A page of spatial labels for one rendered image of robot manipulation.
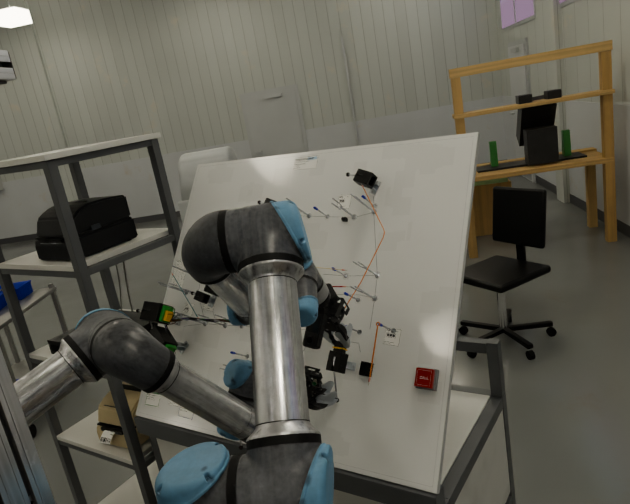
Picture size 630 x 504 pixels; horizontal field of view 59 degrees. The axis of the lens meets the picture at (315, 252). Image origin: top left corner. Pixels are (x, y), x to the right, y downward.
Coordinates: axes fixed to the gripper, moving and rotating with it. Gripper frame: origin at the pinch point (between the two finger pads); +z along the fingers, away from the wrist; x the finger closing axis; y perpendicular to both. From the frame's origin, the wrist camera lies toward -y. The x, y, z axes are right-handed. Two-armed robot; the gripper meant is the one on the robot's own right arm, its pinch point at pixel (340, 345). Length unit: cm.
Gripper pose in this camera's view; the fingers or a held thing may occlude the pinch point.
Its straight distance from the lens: 164.0
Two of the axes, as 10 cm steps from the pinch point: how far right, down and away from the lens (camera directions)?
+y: 4.3, -7.3, 5.3
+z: 3.9, 6.8, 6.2
